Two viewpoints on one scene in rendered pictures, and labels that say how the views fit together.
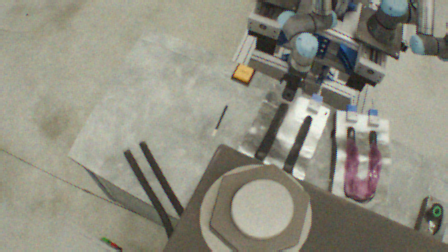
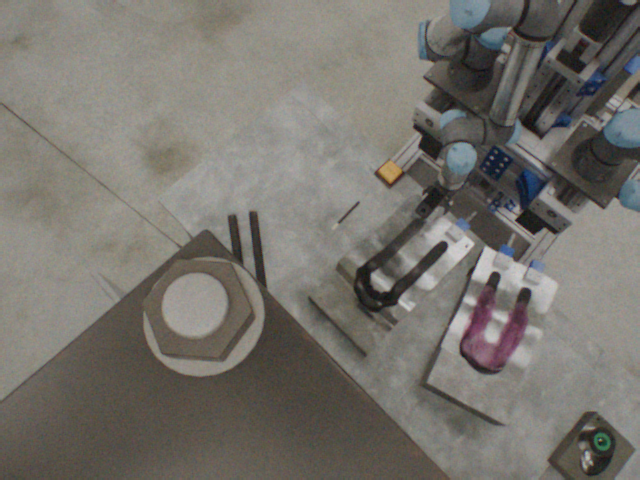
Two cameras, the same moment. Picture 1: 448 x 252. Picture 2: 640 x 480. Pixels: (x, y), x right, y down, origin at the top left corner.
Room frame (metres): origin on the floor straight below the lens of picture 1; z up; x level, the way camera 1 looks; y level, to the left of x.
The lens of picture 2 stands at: (0.04, -0.18, 2.51)
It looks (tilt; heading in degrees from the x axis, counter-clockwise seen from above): 70 degrees down; 20
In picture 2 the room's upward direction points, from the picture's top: 6 degrees clockwise
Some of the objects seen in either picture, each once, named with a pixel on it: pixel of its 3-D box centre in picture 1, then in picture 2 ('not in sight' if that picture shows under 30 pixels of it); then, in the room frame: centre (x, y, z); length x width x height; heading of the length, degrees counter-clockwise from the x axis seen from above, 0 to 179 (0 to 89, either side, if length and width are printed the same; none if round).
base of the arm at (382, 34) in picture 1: (384, 23); (602, 154); (1.14, -0.64, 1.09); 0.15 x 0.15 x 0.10
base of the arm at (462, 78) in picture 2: not in sight; (473, 63); (1.27, -0.16, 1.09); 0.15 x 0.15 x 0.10
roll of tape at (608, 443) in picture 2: (435, 212); (599, 441); (0.37, -0.96, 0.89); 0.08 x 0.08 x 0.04
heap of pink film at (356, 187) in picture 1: (363, 167); (495, 327); (0.55, -0.56, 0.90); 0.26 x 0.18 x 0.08; 178
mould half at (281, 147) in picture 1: (276, 152); (392, 269); (0.59, -0.20, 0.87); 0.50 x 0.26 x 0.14; 160
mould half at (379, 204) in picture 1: (361, 171); (493, 331); (0.55, -0.57, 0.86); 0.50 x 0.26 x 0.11; 178
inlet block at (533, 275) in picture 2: (372, 112); (536, 265); (0.81, -0.63, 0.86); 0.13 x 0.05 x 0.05; 178
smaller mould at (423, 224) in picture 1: (431, 222); (591, 454); (0.33, -0.97, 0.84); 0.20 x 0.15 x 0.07; 160
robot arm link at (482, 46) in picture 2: not in sight; (482, 39); (1.27, -0.16, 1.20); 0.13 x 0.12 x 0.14; 118
